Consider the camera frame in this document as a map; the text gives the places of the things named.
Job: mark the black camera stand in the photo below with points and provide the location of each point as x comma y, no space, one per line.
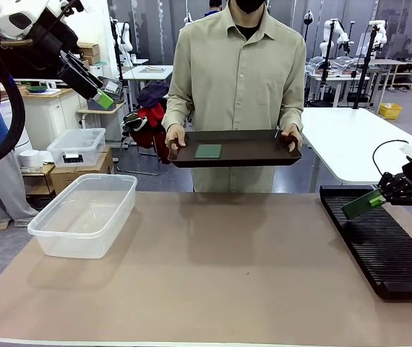
364,72
324,65

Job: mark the white background work table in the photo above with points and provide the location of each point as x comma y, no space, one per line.
148,71

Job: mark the brown cardboard box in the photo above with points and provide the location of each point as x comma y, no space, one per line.
83,173

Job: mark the dark brown serving tray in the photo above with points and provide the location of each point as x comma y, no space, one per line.
235,159

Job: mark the green rectangular PCB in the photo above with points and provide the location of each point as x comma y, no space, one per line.
358,206

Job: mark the dark blue bin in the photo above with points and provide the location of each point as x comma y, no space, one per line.
94,105

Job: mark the person's left forearm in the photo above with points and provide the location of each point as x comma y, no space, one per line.
292,115

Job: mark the person in blue shirt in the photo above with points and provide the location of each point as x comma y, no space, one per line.
211,9

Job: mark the person in beige shirt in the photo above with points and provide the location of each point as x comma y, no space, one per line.
238,79

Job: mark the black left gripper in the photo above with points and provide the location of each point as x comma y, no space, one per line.
79,77

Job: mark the clear plastic box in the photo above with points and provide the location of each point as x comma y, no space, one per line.
83,217

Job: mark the white cabinet wooden top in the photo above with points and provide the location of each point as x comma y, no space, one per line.
47,108

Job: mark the black face mask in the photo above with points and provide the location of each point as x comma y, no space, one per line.
249,5

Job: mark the small wooden side table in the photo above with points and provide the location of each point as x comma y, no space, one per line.
90,114

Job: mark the red black jacket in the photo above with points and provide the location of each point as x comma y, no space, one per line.
152,126

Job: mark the clear lidded storage box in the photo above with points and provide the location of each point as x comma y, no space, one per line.
77,146

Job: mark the grey flat case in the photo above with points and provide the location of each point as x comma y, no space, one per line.
113,86

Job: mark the person's right forearm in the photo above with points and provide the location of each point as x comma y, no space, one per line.
177,112

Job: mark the white cylinder container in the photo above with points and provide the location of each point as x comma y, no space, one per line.
29,159

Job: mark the black slotted PCB rack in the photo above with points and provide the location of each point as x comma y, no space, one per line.
383,246

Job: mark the stacked cardboard boxes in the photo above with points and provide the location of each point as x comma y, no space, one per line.
90,50

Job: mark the green plate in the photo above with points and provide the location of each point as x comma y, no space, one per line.
37,88

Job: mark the green square PCB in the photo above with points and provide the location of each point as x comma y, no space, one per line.
208,151

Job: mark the person's right hand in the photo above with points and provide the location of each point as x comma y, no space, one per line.
175,136

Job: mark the yellow plastic basket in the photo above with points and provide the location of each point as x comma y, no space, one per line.
390,111

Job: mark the white air purifier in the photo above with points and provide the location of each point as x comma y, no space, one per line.
7,123

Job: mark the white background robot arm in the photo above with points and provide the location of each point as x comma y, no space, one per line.
125,38
380,32
327,39

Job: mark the wooden shelf table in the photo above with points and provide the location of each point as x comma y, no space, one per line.
397,70

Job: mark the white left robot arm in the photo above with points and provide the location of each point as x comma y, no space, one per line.
7,16

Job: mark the purple cloth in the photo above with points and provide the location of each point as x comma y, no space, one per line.
153,92

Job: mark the person's left hand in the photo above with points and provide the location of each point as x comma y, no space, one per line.
294,135

